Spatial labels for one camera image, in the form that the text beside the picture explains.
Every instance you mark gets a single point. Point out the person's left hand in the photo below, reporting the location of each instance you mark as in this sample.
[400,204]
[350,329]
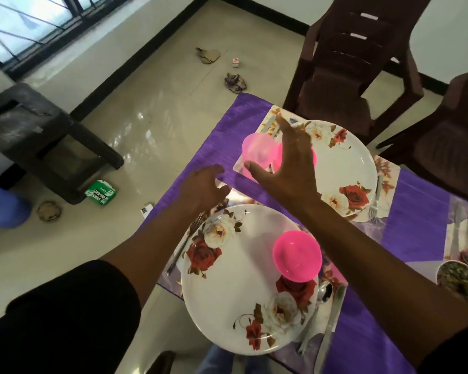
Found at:
[203,188]

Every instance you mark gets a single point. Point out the person's right hand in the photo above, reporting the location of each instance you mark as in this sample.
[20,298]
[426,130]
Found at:
[292,179]

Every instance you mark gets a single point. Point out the white rose print plate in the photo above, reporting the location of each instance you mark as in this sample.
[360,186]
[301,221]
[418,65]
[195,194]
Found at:
[234,292]
[347,163]

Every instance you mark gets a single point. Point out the white camlin card package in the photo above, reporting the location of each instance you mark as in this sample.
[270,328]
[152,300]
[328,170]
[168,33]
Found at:
[147,210]

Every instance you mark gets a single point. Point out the floral print placemat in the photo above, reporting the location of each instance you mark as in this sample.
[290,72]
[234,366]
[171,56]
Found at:
[464,229]
[171,286]
[386,171]

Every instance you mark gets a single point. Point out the green packet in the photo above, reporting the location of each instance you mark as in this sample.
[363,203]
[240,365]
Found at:
[100,192]

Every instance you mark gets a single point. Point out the light pink plastic cup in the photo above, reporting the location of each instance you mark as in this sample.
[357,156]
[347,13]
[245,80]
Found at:
[337,274]

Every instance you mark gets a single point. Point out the purple printed paper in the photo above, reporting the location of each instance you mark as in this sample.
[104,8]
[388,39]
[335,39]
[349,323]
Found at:
[235,82]

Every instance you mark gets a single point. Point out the small red white carton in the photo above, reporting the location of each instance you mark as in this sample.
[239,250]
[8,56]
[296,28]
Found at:
[236,63]

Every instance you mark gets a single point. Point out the tan paper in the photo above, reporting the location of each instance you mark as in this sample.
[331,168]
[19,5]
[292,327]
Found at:
[208,55]

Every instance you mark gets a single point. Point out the person's right forearm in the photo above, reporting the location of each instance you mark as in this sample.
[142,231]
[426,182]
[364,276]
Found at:
[394,288]

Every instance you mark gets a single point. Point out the person's light blue trousers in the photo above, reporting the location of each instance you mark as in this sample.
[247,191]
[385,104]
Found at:
[218,360]

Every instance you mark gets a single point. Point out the person's black shirt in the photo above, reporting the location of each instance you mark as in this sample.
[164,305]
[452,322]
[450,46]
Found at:
[62,315]

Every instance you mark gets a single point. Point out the purple tablecloth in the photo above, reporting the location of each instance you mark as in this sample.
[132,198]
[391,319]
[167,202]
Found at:
[413,214]

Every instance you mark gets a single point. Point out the black plastic stool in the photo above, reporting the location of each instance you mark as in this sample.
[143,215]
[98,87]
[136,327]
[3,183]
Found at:
[23,124]

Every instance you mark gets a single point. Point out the green plant in white pot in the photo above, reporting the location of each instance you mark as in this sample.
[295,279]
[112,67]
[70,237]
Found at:
[458,282]

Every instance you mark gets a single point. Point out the blue plastic bucket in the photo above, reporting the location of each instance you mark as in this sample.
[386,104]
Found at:
[4,206]

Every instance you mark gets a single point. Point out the black barred window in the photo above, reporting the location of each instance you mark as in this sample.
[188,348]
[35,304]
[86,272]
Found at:
[31,27]

